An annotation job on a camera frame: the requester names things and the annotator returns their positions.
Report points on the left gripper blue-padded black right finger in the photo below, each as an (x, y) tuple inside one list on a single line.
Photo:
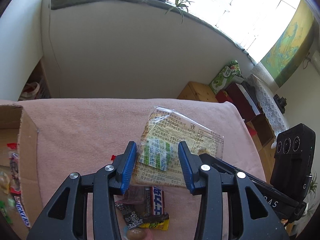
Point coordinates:
[(249, 214)]

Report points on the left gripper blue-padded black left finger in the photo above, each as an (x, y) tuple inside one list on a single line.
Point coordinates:
[(65, 215)]

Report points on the black white candy wrapper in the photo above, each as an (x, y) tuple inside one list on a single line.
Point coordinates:
[(132, 219)]

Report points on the packed brown egg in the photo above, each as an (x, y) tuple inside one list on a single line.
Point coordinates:
[(138, 234)]

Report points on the Chinese Snickers bar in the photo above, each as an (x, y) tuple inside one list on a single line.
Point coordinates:
[(154, 201)]

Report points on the yellow candy packet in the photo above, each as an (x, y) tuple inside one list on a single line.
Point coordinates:
[(159, 222)]

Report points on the clear bread bag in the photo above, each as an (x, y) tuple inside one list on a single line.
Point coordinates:
[(157, 161)]

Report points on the red-sealed dried fruit bag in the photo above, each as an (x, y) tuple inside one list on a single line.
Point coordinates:
[(135, 195)]

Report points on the Snickers bar in box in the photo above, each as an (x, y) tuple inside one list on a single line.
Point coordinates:
[(21, 211)]

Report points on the red-topped snack bag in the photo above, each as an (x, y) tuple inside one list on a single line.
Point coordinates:
[(14, 172)]

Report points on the packed egg in box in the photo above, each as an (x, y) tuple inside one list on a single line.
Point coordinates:
[(4, 182)]

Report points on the cardboard box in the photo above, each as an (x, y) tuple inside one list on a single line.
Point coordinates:
[(18, 127)]

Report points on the dark red box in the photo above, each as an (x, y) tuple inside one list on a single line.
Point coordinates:
[(241, 99)]

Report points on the white lace cloth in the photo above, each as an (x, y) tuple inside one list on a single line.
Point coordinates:
[(265, 90)]

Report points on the wooden cabinet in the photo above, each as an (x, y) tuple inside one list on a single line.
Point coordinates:
[(197, 92)]

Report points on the green tissue box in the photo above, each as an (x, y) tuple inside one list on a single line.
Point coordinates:
[(225, 76)]

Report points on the stone window sill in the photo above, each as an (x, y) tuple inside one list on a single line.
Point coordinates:
[(60, 4)]

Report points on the yellow green wall map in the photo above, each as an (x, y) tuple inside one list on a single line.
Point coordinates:
[(288, 52)]

